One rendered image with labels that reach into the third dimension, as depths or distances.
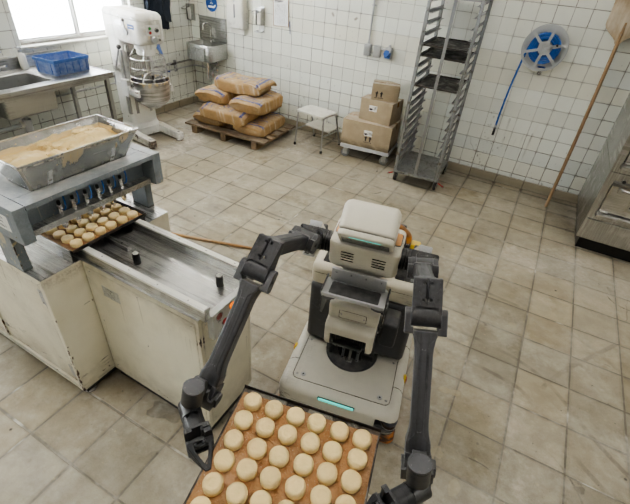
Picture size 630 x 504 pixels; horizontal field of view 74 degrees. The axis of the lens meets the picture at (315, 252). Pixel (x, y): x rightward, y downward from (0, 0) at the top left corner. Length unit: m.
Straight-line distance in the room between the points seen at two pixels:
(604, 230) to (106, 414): 4.06
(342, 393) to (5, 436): 1.67
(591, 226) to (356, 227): 3.21
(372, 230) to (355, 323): 0.53
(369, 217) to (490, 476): 1.54
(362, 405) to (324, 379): 0.23
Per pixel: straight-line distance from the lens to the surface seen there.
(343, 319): 1.85
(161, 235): 2.14
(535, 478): 2.61
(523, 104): 5.13
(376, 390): 2.23
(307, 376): 2.23
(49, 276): 2.11
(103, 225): 2.25
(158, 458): 2.38
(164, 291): 1.78
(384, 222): 1.48
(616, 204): 4.33
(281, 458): 1.15
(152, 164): 2.25
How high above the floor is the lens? 2.05
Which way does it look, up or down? 36 degrees down
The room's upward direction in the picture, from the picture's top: 5 degrees clockwise
